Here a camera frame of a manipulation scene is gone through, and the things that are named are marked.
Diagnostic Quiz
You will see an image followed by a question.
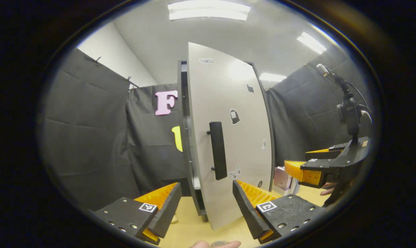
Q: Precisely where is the black cabinet door handle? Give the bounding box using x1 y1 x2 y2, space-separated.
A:
207 121 228 181

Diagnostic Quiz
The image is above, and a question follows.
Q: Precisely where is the ceiling light panel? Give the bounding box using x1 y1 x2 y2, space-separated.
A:
168 0 251 21
259 72 287 83
296 32 327 55

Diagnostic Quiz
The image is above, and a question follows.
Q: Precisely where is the dark grey cabinet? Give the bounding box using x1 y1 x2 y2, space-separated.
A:
177 60 276 223

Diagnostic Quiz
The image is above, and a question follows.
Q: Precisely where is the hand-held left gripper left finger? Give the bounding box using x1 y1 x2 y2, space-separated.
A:
92 183 182 246

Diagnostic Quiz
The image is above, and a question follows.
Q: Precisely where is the grey cabinet door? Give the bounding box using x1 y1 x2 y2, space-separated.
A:
187 42 274 230

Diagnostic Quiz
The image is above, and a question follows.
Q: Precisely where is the black cable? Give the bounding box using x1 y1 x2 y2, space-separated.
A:
344 80 373 124

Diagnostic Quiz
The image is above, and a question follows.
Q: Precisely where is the brown spine book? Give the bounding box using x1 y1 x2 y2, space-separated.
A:
273 166 292 191

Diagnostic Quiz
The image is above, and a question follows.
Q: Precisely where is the black backdrop cloth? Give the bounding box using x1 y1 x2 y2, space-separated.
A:
39 48 372 210

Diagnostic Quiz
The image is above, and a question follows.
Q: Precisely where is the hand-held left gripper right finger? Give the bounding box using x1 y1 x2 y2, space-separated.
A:
232 179 328 245

